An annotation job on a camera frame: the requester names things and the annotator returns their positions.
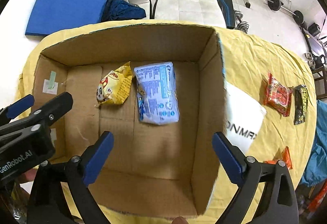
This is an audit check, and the yellow panda snack bag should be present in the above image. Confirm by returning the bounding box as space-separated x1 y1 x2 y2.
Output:
96 61 133 108

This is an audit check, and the blue foam mat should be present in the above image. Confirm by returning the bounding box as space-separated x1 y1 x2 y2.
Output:
25 0 106 36

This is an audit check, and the black shoe wipes pack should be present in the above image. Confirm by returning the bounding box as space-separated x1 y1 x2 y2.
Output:
294 85 308 125

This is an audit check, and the dark blue cloth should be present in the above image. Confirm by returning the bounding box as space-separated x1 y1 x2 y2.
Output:
100 0 146 22

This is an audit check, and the red snack packet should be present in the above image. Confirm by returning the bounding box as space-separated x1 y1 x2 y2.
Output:
263 72 293 117

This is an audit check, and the white zip pouch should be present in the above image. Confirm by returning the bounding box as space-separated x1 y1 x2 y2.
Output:
225 82 267 154

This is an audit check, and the dark wooden chair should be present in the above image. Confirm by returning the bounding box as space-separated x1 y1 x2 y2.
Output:
312 65 326 100

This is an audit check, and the orange snack bag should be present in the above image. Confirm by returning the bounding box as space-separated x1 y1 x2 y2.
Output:
264 146 293 170

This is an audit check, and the blue white tissue pack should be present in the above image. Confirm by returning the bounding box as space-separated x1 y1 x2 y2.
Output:
134 62 180 126

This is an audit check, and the open cardboard box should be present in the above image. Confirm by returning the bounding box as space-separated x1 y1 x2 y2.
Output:
33 24 226 217

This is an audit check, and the blue blanket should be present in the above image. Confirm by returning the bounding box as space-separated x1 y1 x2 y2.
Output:
300 100 327 187

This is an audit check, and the floor barbell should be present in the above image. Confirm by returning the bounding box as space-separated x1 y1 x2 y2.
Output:
267 0 304 26

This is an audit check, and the chrome dumbbell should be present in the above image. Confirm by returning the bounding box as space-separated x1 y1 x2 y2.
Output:
234 10 249 34

